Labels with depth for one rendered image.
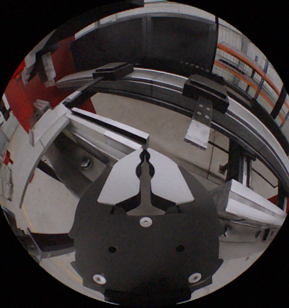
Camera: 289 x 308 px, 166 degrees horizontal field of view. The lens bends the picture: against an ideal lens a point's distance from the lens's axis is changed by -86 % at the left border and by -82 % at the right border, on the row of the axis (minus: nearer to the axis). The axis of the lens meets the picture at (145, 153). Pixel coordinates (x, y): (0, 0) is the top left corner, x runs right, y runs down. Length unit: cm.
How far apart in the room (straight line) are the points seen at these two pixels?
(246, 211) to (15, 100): 136
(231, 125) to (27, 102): 133
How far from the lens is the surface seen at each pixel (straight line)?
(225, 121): 37
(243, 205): 23
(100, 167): 25
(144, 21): 68
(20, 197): 30
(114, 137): 16
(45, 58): 27
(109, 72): 39
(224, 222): 28
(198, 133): 17
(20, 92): 116
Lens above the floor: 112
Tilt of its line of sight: 60 degrees down
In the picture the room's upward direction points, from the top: 1 degrees counter-clockwise
